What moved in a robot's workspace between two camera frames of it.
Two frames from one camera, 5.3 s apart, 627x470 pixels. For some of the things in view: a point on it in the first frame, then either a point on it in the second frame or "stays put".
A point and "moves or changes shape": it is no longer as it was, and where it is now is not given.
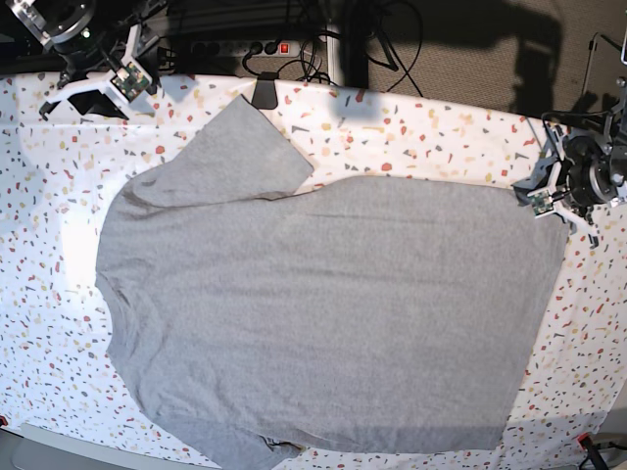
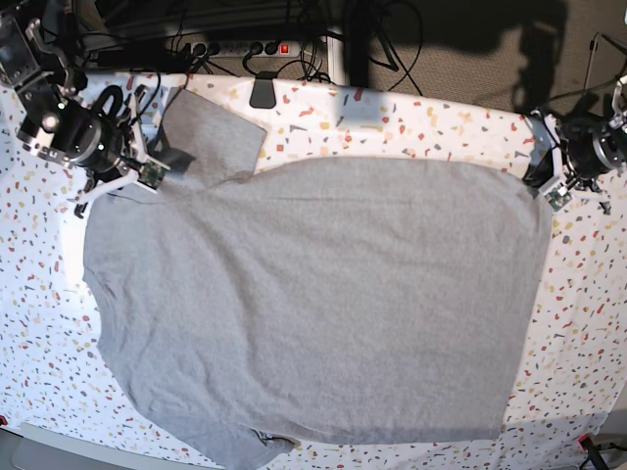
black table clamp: x=265 y=95 stays put
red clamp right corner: x=585 y=441 stays put
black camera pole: x=356 y=36 stays put
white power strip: x=240 y=48 stays put
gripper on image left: x=99 y=93 -> x=68 y=130
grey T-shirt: x=364 y=314 moves or changes shape
